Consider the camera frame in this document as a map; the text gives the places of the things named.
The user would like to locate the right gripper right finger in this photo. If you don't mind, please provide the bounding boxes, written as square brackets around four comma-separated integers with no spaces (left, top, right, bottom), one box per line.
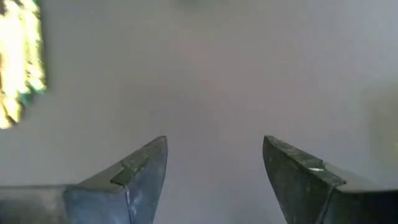
[262,135,398,224]

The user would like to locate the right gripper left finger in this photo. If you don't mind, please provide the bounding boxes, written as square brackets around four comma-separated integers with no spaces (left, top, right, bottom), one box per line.
[0,135,169,224]

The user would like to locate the green plastic basket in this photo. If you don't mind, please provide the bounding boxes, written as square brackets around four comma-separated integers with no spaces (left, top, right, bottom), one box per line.
[0,0,47,130]

